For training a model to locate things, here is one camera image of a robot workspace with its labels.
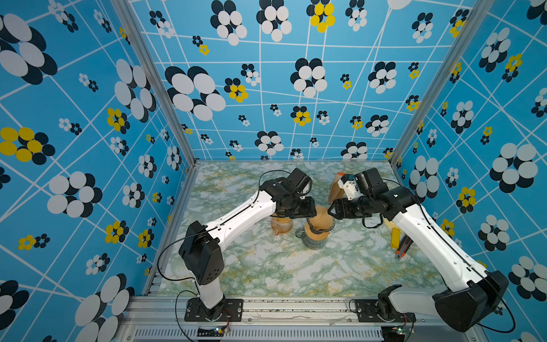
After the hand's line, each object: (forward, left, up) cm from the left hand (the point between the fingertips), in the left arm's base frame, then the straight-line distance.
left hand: (315, 213), depth 77 cm
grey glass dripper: (-3, -3, -9) cm, 10 cm away
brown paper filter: (+1, -3, -6) cm, 7 cm away
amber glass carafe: (+2, +12, -14) cm, 18 cm away
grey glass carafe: (-5, +1, -14) cm, 15 cm away
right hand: (0, -8, +2) cm, 8 cm away
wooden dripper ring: (-5, -1, -9) cm, 10 cm away
